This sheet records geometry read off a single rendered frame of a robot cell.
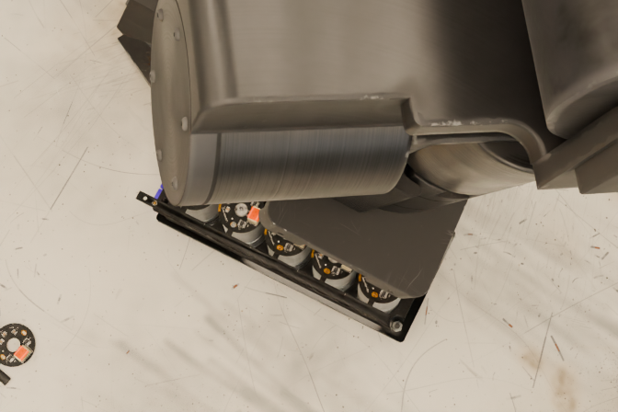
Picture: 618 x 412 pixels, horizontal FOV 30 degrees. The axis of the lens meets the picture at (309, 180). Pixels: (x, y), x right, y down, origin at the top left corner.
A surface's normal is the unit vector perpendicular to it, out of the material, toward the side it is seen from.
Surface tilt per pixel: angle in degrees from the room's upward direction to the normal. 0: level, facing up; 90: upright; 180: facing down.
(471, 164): 88
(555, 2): 60
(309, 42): 16
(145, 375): 0
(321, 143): 50
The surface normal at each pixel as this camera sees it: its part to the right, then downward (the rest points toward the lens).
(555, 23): -0.91, 0.01
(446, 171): -0.55, 0.79
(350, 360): -0.02, -0.26
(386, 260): 0.29, -0.13
